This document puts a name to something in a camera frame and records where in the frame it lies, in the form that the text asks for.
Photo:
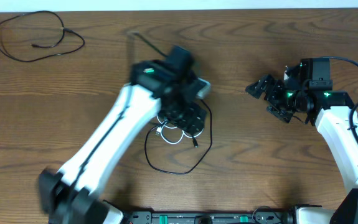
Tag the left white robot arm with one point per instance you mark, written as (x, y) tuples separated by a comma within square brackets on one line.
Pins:
[(166, 89)]

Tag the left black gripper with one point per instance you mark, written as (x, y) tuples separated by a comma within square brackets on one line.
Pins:
[(185, 116)]

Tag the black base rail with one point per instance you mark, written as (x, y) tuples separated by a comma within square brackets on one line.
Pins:
[(264, 215)]

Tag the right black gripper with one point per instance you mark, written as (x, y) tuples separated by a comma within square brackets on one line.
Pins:
[(263, 83)]

